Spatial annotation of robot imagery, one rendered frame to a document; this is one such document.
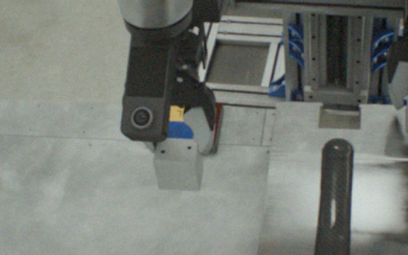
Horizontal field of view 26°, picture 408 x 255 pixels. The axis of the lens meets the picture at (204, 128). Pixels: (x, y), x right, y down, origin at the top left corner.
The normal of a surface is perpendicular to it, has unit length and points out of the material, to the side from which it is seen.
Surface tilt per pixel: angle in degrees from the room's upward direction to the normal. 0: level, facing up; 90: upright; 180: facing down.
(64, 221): 0
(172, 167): 90
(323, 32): 90
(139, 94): 30
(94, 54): 0
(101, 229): 0
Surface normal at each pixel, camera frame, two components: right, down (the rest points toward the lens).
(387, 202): -0.11, -0.62
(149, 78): -0.20, -0.21
